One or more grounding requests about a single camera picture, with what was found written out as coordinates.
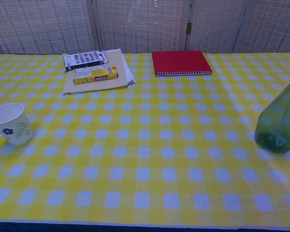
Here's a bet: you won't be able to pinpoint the green spray bottle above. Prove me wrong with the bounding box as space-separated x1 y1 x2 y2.
254 74 290 154

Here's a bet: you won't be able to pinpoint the yellow checked tablecloth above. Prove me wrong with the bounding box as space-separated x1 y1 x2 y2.
0 52 290 229

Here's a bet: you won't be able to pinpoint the white paper sheets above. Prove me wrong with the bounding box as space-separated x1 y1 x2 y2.
103 48 137 86

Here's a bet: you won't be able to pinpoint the tan paper envelope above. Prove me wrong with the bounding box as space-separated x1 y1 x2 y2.
62 50 129 95

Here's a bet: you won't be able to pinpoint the yellow cardboard box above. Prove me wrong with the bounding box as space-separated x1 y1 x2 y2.
72 63 119 85

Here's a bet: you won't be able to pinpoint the red spiral notebook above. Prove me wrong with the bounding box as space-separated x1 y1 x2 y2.
151 50 213 77

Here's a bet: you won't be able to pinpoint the black white picture box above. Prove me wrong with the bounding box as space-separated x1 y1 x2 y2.
63 50 109 71

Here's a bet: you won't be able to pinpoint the woven folding screen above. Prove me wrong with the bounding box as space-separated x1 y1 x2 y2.
0 0 290 58

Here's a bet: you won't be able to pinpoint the flower print paper cup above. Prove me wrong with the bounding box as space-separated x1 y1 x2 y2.
0 103 33 146

